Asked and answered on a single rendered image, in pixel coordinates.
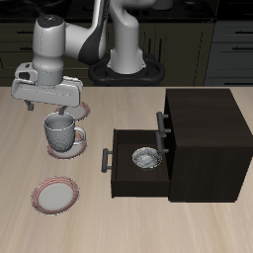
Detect red-rimmed white plate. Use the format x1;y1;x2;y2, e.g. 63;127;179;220
53;100;92;123
31;175;81;216
45;126;89;161

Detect grey kitchen drawer unit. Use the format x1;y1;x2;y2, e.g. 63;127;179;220
204;20;253;88

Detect flat black base plate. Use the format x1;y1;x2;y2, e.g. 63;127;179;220
87;53;166;88

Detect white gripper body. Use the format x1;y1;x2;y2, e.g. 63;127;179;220
11;76;84;109

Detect small grey fluted bowl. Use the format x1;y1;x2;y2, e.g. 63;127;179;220
130;146;163;172

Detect grey porcelain mug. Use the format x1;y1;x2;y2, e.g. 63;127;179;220
42;112;88;153

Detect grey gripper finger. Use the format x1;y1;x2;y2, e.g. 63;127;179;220
25;100;36;112
57;105;69;118

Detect dark wooden cabinet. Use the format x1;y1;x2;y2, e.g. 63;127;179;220
155;87;253;204

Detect dark wooden cabinet drawer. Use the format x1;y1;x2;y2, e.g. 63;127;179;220
101;127;172;200

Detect dark kitchen cupboards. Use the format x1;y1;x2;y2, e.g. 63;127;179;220
0;0;253;88

